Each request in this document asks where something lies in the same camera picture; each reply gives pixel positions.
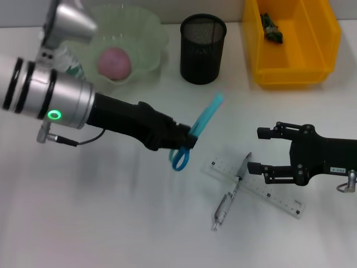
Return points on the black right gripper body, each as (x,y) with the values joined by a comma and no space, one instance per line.
(323,153)

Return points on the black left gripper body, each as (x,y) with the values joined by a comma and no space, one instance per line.
(134,123)

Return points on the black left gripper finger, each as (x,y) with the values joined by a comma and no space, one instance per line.
(187,143)
(186,131)

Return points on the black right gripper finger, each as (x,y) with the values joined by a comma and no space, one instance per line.
(267,132)
(276,171)

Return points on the transparent plastic ruler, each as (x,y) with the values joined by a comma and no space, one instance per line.
(265,190)

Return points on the blue scissors with sheath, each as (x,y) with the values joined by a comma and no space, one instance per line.
(207,114)

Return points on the grey white pen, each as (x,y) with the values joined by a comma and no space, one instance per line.
(226,203)

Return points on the pink peach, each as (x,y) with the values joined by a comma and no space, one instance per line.
(114,64)

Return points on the clear water bottle green label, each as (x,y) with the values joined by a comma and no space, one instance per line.
(71,64)

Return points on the green plastic wrapper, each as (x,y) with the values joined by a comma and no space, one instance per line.
(272,30)

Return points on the black mesh pen holder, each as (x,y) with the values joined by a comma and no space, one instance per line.
(202,56)

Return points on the translucent green wavy fruit bowl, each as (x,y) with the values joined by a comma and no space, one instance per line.
(139,36)

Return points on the yellow plastic bin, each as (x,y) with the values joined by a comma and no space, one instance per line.
(301,56)

